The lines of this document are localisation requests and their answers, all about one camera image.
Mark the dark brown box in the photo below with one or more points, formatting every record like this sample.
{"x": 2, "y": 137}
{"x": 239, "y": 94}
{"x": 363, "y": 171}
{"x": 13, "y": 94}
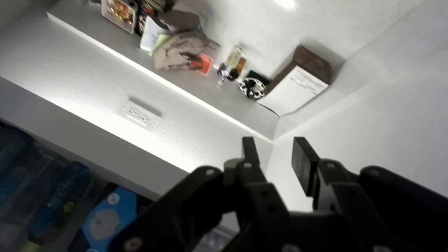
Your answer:
{"x": 306, "y": 77}

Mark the blue white package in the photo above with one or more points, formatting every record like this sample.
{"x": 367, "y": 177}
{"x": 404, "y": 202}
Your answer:
{"x": 110, "y": 216}

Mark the small amber bottle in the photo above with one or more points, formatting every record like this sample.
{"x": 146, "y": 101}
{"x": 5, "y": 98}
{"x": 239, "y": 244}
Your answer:
{"x": 234, "y": 63}

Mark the white wall outlet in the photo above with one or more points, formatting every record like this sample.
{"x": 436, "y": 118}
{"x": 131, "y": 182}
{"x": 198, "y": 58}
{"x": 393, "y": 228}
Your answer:
{"x": 141, "y": 114}

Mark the black white patterned object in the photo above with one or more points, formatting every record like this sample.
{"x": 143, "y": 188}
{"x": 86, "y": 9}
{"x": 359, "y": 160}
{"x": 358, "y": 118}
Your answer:
{"x": 254, "y": 86}

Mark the blue plastic water bottle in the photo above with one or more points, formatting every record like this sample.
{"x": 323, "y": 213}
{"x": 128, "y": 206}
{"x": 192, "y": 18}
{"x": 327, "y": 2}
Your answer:
{"x": 61, "y": 205}

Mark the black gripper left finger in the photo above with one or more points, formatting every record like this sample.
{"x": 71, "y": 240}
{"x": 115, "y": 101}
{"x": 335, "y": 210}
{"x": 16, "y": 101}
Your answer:
{"x": 250, "y": 150}

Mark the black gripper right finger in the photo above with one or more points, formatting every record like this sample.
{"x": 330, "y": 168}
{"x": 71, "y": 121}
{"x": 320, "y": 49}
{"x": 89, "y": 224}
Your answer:
{"x": 304, "y": 163}

